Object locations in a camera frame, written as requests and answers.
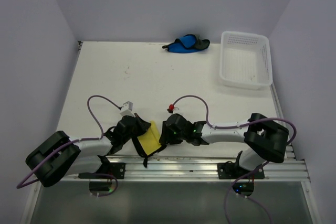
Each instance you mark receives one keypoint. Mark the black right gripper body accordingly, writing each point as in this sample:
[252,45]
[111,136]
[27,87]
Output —
[170,137]

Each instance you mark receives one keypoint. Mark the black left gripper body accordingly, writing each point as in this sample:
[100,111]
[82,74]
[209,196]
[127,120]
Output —
[138,129]

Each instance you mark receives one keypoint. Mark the yellow towel black trim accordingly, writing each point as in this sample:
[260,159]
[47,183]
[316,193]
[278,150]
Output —
[148,144]

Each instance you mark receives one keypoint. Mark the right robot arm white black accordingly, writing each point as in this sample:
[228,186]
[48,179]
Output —
[266,139]

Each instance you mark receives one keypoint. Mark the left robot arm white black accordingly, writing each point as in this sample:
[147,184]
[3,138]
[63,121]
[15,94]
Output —
[59,155]

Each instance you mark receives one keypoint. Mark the blue towel dark trim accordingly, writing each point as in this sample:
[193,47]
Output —
[189,43]

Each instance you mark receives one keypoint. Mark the white plastic basket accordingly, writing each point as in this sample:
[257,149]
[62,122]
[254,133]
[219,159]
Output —
[245,60]

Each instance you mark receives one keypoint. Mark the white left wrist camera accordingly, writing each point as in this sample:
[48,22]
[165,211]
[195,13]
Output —
[126,109]

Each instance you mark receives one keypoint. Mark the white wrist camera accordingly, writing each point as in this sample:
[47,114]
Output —
[126,109]
[172,108]

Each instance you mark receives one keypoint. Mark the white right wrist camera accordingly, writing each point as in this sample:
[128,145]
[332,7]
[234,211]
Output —
[172,108]

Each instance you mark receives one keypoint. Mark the aluminium mounting rail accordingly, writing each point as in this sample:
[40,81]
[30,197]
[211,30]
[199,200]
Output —
[192,169]

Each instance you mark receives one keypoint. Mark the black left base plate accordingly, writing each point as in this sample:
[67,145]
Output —
[115,169]

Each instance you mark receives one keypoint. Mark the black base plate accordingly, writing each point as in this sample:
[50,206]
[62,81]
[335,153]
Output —
[229,170]
[115,169]

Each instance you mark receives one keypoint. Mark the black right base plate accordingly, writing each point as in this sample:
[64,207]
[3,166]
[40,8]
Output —
[229,170]

